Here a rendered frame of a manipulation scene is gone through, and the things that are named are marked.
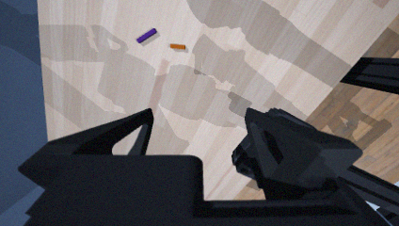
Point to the orange rod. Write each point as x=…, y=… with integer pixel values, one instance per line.
x=177, y=46

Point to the purple rod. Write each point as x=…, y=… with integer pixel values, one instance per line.
x=146, y=35

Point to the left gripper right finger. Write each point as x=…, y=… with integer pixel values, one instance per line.
x=311, y=154

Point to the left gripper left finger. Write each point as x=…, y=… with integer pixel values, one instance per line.
x=102, y=138

